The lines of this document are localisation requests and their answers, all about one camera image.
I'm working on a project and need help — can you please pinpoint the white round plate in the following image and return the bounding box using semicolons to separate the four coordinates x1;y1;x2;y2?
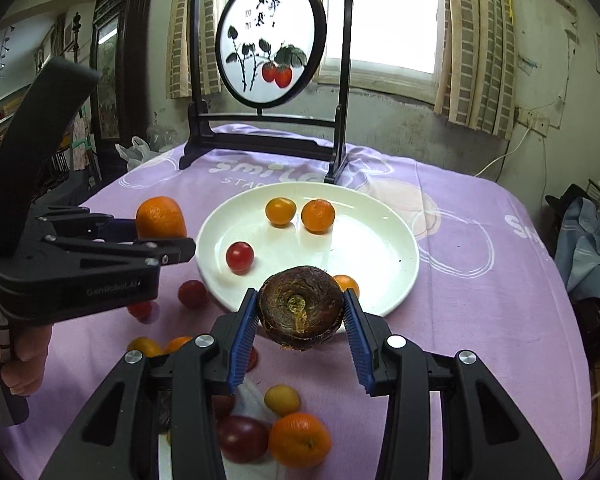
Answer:
198;183;421;318

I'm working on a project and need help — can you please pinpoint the small orange tomato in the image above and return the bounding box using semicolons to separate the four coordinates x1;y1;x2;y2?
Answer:
265;197;297;228
162;336;195;355

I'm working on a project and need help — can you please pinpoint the blue-grey clothing pile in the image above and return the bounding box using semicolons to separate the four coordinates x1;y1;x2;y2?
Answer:
554;197;600;301

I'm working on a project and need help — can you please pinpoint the black hat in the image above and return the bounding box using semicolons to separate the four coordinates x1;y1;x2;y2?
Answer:
545;183;588;211

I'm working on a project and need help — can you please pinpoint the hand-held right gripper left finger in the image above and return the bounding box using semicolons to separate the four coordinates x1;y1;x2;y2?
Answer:
39;287;261;480

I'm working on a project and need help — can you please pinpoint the white wall outlet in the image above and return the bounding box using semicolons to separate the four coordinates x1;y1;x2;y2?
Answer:
515;106;551;137

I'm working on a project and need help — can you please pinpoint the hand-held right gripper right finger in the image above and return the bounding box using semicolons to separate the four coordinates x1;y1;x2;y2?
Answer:
341;290;563;480

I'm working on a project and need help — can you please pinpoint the bright window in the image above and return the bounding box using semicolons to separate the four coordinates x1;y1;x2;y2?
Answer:
212;0;443;96

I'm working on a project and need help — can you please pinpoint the painted round table screen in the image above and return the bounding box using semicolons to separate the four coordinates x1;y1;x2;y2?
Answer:
179;0;355;185

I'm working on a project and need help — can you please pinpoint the dark wooden cabinet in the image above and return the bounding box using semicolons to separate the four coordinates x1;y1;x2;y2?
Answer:
89;0;156;186

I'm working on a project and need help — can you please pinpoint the white power cable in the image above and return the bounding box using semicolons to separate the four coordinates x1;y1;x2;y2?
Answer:
474;125;531;178

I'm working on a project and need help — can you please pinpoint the purple printed tablecloth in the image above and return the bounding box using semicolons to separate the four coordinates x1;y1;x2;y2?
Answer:
0;122;600;480

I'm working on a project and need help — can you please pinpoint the yellow-green tomato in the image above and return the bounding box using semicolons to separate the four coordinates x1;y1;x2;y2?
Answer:
264;384;302;417

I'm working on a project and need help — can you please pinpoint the person's left hand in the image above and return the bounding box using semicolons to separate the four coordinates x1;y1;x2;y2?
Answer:
0;320;52;398

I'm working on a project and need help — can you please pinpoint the small tangerine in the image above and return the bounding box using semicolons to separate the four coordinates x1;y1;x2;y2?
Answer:
126;336;163;358
301;199;336;234

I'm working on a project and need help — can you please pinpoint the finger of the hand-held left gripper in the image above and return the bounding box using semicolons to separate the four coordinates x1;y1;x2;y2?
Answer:
42;234;197;268
37;207;139;242

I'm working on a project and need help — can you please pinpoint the white plastic bag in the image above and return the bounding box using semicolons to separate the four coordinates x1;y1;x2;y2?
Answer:
115;136;153;173

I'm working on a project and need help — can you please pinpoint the large orange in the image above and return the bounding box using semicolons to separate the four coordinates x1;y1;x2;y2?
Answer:
136;196;188;241

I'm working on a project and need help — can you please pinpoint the beige checked curtain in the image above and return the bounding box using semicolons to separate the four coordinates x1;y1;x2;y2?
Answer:
167;0;241;100
432;0;518;141

